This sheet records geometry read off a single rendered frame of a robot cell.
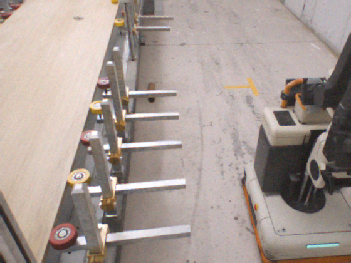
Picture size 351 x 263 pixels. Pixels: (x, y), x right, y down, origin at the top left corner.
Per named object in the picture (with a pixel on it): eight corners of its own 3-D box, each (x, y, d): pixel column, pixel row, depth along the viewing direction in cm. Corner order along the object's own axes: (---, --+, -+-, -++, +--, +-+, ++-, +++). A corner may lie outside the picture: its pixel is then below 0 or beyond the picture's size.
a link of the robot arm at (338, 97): (331, 86, 124) (318, 86, 123) (345, 83, 114) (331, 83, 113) (331, 109, 124) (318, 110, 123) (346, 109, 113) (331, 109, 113)
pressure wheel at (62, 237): (80, 261, 109) (73, 241, 102) (54, 265, 108) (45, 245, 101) (83, 240, 115) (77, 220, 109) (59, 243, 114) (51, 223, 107)
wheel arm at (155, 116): (178, 117, 179) (178, 111, 176) (178, 120, 176) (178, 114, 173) (98, 121, 173) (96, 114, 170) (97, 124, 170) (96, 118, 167)
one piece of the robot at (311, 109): (300, 98, 138) (308, 77, 130) (311, 98, 138) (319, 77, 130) (308, 114, 131) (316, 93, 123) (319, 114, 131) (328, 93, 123)
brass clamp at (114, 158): (124, 144, 157) (123, 137, 154) (121, 164, 147) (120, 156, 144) (111, 146, 156) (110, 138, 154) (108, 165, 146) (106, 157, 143)
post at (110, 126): (123, 177, 160) (110, 97, 132) (123, 182, 158) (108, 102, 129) (116, 178, 160) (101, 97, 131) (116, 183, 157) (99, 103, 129)
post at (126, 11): (136, 58, 256) (128, 0, 229) (135, 61, 252) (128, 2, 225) (130, 58, 255) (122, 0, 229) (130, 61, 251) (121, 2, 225)
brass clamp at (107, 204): (120, 185, 138) (118, 176, 135) (116, 210, 127) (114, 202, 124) (104, 186, 137) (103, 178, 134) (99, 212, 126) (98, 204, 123)
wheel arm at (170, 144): (181, 145, 158) (181, 138, 156) (182, 149, 156) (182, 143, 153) (90, 151, 153) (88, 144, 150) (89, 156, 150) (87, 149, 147)
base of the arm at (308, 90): (329, 83, 131) (301, 84, 129) (340, 81, 123) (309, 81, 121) (330, 104, 131) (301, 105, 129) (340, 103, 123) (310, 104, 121)
